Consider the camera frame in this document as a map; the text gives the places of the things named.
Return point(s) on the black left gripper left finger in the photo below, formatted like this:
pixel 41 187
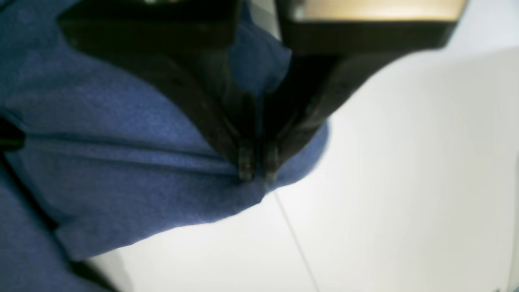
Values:
pixel 180 47

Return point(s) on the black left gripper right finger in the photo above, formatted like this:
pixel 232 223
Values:
pixel 336 46

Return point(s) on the dark blue t-shirt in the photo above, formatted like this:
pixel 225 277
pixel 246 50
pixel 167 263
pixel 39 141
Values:
pixel 108 160

